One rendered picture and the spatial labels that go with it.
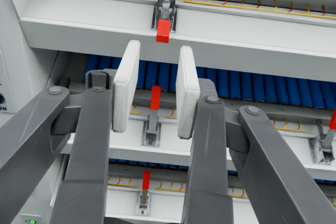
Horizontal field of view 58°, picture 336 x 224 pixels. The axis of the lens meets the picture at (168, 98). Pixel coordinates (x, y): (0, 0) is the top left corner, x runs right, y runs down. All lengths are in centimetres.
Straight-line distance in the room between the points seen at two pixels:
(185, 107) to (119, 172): 47
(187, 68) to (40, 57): 30
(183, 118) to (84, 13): 24
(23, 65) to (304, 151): 42
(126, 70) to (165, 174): 47
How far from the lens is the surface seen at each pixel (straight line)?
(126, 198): 62
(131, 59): 18
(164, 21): 31
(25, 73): 42
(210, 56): 37
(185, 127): 16
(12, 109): 46
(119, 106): 15
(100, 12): 37
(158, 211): 62
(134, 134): 47
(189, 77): 16
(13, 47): 40
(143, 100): 48
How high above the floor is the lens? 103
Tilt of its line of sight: 37 degrees down
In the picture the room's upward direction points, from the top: 8 degrees clockwise
